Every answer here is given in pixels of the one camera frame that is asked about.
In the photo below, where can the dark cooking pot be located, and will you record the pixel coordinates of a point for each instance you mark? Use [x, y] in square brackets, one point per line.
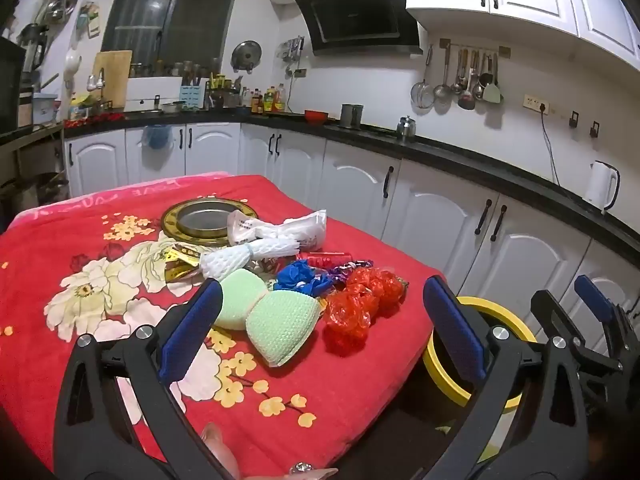
[45, 185]

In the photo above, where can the steel spoon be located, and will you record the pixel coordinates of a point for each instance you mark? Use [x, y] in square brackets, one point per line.
[456, 85]

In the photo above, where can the dark brown pants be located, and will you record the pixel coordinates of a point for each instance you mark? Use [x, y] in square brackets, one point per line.
[400, 440]

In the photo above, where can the red bowl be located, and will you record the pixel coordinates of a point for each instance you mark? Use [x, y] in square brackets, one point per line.
[316, 117]

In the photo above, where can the wall utensil holder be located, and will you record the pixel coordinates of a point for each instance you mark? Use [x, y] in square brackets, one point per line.
[294, 49]

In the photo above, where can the steel colander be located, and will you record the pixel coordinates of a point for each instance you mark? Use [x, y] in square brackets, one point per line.
[60, 7]

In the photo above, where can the person's left hand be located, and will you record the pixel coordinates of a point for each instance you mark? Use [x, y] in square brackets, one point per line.
[220, 447]

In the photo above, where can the green spatula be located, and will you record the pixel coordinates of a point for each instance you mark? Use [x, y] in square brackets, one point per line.
[492, 91]

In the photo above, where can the packaged kitchen tools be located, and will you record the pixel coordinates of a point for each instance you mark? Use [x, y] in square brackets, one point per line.
[89, 20]

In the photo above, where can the pale blue plastic container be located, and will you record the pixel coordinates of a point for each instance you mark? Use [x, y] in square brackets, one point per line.
[46, 109]

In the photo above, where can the dark window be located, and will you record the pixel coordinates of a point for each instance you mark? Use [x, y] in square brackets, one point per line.
[170, 20]

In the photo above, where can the white foam net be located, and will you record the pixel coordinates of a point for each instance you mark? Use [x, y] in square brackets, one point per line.
[235, 260]

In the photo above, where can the red floral blanket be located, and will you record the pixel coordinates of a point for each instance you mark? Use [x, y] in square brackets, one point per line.
[300, 410]

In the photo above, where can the condiment rack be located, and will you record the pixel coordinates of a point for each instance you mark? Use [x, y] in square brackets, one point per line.
[225, 92]

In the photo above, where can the black microwave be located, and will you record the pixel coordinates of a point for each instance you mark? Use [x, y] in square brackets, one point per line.
[10, 85]

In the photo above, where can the white electric kettle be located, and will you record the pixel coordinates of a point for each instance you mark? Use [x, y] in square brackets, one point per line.
[599, 185]

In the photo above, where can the black countertop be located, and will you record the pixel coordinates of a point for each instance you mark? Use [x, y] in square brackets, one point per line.
[450, 149]

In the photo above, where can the yellow oil bottle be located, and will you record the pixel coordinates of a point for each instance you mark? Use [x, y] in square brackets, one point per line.
[270, 101]
[280, 100]

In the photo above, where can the utensil hanging rail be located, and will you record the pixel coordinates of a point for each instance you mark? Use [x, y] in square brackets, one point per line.
[475, 46]

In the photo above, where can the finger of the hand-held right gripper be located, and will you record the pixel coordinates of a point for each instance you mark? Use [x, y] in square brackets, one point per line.
[592, 297]
[550, 310]

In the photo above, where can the wall power socket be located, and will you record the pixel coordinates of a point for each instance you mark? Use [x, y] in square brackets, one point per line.
[535, 103]

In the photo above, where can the white base cabinets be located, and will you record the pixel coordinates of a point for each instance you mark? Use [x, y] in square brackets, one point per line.
[435, 200]

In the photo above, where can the white printed plastic bag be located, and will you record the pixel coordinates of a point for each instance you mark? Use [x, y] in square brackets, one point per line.
[242, 225]

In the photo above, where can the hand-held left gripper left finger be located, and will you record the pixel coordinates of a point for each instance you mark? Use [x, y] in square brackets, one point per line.
[192, 330]

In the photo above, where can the steel cooking pot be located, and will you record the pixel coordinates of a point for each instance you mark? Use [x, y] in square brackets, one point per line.
[173, 107]

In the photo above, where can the blue plastic bag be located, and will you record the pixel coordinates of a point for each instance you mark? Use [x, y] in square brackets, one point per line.
[302, 277]

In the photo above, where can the clear plastic bag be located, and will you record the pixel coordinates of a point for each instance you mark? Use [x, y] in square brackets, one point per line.
[300, 230]

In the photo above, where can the dark sauce bottle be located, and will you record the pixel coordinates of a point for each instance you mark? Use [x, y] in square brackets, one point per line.
[256, 102]

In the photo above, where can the steel pot lid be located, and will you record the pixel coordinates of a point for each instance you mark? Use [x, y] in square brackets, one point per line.
[246, 56]

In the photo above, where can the pink blanket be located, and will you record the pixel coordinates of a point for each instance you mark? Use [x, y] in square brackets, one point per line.
[150, 187]

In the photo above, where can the steel ladle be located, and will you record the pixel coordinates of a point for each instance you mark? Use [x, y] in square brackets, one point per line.
[442, 91]

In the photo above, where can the blue cloth bag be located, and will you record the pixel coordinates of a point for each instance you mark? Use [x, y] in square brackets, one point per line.
[156, 137]

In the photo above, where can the purple foil snack bag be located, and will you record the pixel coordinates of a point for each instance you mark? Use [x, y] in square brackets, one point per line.
[350, 272]

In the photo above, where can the black range hood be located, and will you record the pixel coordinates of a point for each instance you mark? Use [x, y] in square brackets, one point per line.
[355, 10]

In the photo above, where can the yellow-rimmed trash bin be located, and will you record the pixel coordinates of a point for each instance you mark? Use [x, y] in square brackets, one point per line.
[505, 312]

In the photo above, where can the black wall hook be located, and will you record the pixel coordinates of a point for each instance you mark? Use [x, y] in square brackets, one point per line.
[594, 130]
[574, 119]

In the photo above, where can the wooden cutting board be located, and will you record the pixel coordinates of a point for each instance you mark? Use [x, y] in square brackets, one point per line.
[114, 77]

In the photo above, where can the green mesh sponge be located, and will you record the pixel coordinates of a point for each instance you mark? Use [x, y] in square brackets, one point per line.
[282, 325]
[237, 300]

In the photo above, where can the white plastic scoop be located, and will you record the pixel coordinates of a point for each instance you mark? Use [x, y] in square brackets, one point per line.
[73, 66]

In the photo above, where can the blender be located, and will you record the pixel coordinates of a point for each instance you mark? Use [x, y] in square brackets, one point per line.
[34, 47]

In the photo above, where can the small wall socket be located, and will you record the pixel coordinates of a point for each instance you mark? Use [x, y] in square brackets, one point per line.
[299, 72]

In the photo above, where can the steel canister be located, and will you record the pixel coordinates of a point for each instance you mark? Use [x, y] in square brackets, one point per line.
[352, 116]

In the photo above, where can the gold-rimmed round tray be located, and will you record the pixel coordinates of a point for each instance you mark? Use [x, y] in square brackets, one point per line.
[172, 220]

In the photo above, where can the steel faucet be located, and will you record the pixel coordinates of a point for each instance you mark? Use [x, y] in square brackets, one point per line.
[96, 80]

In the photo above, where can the red plastic bag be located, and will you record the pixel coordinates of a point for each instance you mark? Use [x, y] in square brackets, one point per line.
[345, 325]
[375, 285]

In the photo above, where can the red can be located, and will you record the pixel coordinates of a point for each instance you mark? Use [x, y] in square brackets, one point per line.
[325, 261]

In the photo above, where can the pile of red peppers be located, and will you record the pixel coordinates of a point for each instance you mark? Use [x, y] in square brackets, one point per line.
[92, 120]

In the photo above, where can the dark red ladle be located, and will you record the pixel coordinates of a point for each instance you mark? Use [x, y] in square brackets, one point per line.
[466, 101]

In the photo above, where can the blue knife rack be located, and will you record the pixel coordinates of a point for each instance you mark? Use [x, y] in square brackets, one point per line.
[193, 97]

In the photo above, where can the gold foil wrapper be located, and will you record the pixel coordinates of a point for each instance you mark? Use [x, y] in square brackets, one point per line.
[182, 265]

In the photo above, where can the small steel teapot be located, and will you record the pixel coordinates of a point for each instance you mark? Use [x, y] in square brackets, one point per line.
[406, 127]

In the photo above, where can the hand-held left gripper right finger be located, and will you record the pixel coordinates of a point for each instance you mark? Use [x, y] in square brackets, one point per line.
[452, 327]

